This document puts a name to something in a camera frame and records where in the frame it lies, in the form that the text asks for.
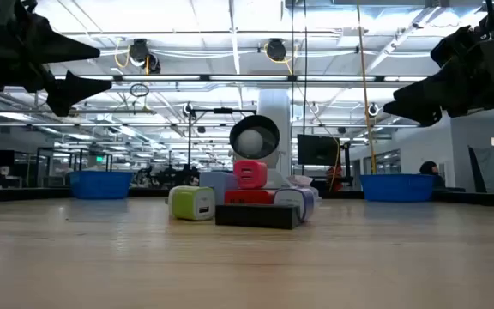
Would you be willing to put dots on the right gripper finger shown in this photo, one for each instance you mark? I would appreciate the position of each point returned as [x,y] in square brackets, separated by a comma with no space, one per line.
[455,45]
[423,103]

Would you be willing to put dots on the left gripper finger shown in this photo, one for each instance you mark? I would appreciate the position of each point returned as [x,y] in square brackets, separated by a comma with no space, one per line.
[58,45]
[73,92]

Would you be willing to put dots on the green USB wall charger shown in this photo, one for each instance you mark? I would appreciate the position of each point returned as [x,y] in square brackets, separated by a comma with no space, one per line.
[189,204]

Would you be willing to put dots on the purple white wall charger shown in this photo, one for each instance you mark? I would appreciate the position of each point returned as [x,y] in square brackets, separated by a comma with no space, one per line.
[294,201]

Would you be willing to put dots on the light blue wall charger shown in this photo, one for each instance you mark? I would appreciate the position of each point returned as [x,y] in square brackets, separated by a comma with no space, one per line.
[217,182]

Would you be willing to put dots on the pink USB wall charger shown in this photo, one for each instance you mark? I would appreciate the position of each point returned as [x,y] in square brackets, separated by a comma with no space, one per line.
[250,173]

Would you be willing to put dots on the red USB wall charger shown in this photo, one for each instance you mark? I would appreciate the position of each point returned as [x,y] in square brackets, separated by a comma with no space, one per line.
[249,196]

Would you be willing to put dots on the black rectangular box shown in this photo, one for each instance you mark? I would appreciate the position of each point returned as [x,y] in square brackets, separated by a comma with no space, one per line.
[257,216]

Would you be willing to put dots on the person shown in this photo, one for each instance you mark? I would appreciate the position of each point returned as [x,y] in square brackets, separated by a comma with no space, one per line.
[429,168]

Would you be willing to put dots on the blue plastic basket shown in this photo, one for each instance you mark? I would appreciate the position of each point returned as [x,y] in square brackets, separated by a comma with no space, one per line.
[397,189]
[101,185]

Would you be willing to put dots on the grey tarp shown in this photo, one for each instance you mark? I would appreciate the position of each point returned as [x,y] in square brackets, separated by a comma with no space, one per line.
[489,167]

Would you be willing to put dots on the red background equipment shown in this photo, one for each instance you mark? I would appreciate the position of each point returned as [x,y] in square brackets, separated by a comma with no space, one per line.
[335,182]

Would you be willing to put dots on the white spot lamp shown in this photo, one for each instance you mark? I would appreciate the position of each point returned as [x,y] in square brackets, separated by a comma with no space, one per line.
[253,137]

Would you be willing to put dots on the black table frame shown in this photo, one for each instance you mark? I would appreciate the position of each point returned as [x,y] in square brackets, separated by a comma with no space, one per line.
[37,194]

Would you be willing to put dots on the black stand frame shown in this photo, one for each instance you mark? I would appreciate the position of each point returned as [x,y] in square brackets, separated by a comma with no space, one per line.
[189,137]

